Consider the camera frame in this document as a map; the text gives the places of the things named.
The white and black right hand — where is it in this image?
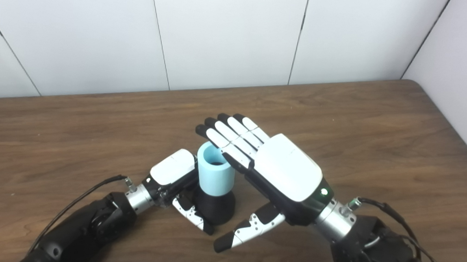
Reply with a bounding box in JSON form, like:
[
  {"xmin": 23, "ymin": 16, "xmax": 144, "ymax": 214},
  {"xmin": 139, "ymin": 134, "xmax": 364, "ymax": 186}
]
[{"xmin": 190, "ymin": 112, "xmax": 337, "ymax": 258}]

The white and black left hand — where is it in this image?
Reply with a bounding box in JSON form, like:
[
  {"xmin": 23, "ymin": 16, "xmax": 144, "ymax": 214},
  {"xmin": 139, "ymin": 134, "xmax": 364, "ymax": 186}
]
[{"xmin": 139, "ymin": 147, "xmax": 219, "ymax": 236}]

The light blue cylinder cup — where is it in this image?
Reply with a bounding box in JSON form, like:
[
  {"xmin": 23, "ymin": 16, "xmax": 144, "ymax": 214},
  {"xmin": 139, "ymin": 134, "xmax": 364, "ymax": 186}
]
[{"xmin": 196, "ymin": 141, "xmax": 237, "ymax": 197}]

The black flared nozzle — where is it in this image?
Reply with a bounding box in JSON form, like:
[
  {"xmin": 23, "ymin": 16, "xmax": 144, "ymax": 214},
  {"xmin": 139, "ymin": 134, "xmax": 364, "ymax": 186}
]
[{"xmin": 192, "ymin": 186, "xmax": 237, "ymax": 226}]

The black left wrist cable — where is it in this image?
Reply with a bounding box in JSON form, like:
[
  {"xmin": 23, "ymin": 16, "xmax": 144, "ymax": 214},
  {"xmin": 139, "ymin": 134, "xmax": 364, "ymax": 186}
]
[{"xmin": 27, "ymin": 171, "xmax": 137, "ymax": 261}]

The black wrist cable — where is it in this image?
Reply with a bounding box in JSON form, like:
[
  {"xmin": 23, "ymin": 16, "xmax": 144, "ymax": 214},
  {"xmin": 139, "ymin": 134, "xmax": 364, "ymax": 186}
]
[
  {"xmin": 346, "ymin": 196, "xmax": 452, "ymax": 262},
  {"xmin": 27, "ymin": 171, "xmax": 137, "ymax": 261}
]

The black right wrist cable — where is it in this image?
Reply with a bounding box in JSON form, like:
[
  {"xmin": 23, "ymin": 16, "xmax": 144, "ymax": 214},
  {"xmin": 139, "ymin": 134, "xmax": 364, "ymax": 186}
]
[{"xmin": 346, "ymin": 196, "xmax": 452, "ymax": 262}]

